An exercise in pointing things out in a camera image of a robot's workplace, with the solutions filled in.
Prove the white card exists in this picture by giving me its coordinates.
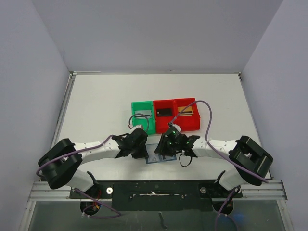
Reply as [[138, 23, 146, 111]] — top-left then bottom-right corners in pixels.
[[159, 155, 177, 162]]

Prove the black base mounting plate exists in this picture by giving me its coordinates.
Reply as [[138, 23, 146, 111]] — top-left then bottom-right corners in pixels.
[[69, 180, 242, 215]]

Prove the black card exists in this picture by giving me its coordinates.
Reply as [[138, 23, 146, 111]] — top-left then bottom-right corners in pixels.
[[156, 108, 173, 117]]

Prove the red plastic bin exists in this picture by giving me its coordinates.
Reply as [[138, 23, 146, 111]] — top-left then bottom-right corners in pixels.
[[174, 98, 201, 131], [153, 100, 175, 133]]

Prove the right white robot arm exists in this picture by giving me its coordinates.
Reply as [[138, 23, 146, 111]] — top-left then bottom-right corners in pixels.
[[154, 127, 273, 191]]

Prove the gold card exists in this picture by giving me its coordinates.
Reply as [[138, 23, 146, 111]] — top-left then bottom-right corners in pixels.
[[178, 106, 193, 116]]

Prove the green plastic bin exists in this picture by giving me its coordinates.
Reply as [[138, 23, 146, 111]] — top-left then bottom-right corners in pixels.
[[130, 101, 156, 135]]

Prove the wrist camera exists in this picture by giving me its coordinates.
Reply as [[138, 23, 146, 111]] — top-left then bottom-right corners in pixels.
[[128, 124, 145, 132], [168, 122, 181, 133]]

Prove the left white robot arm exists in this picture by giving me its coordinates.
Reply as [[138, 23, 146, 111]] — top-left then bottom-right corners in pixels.
[[36, 126, 148, 192]]

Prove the aluminium frame rail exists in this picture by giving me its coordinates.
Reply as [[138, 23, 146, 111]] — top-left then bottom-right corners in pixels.
[[29, 180, 287, 202]]

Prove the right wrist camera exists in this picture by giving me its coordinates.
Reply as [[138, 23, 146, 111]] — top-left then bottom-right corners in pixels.
[[168, 122, 181, 133]]

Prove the silver VIP card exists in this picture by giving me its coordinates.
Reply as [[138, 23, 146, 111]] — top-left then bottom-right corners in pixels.
[[134, 110, 152, 119]]

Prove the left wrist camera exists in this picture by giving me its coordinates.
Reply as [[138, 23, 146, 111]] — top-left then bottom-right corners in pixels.
[[128, 124, 145, 132]]

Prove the blue leather card holder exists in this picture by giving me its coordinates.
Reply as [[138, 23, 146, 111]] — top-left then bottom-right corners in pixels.
[[145, 143, 178, 166]]

